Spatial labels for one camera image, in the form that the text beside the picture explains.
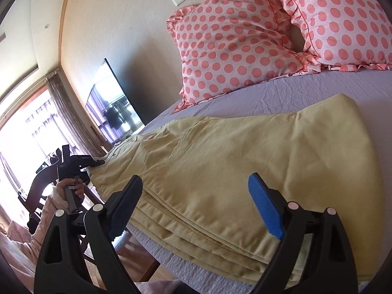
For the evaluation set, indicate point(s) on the polka dot pillow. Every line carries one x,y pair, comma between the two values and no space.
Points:
225,45
343,35

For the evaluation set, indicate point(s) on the black flat television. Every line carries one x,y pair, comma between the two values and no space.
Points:
109,107

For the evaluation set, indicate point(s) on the brown window curtain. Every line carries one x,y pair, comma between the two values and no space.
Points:
87,143

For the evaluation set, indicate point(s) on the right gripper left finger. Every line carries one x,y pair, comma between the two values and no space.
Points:
61,267

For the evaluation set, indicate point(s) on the dark wooden chair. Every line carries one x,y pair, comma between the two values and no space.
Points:
32,201

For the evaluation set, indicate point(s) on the khaki tan pants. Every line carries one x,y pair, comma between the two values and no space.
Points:
195,174

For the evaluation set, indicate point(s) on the person left hand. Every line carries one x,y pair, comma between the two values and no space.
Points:
69,193

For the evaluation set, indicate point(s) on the polka dot pillow left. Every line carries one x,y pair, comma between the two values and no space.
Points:
225,45

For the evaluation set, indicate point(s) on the polka dot pillow right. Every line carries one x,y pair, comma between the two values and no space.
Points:
343,35

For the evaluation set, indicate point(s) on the pink fuzzy sleeve forearm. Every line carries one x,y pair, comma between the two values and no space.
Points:
21,249

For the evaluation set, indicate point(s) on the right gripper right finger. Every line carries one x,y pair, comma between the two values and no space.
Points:
314,254

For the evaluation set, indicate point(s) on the dark wooden bedside table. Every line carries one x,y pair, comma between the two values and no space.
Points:
138,262

